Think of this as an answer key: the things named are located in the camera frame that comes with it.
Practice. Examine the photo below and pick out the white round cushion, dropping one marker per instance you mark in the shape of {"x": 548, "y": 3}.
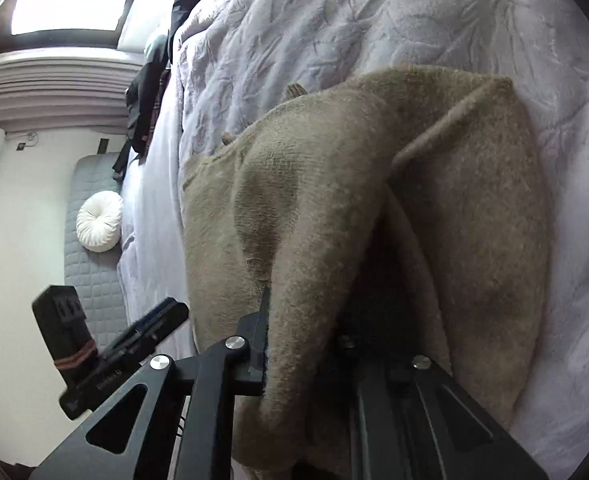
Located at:
{"x": 99, "y": 222}

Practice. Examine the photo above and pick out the grey pleated blind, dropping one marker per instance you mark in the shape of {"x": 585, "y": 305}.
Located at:
{"x": 49, "y": 95}

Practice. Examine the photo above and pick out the beige knit sweater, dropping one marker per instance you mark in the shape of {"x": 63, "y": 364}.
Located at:
{"x": 324, "y": 185}

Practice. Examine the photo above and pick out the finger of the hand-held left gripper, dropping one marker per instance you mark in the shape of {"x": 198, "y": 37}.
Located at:
{"x": 162, "y": 322}

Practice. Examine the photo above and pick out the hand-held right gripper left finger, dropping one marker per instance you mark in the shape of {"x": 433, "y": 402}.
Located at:
{"x": 254, "y": 355}

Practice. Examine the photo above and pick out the window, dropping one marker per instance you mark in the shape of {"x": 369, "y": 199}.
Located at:
{"x": 69, "y": 5}

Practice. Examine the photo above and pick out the pile of dark clothes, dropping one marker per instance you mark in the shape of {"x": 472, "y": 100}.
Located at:
{"x": 139, "y": 105}

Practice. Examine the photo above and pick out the grey quilted mat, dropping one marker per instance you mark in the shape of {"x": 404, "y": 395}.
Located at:
{"x": 82, "y": 270}

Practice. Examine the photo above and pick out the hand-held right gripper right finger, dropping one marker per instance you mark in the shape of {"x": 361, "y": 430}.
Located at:
{"x": 374, "y": 392}

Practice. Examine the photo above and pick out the small black wall fitting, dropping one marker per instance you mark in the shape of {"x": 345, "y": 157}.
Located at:
{"x": 103, "y": 145}

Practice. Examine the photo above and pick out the light grey embossed bedspread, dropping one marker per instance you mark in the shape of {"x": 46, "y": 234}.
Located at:
{"x": 324, "y": 20}

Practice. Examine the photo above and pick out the white wall switch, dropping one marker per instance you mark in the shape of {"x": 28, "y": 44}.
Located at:
{"x": 27, "y": 142}

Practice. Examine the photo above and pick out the white bed sheet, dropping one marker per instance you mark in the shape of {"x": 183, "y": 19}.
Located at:
{"x": 149, "y": 220}

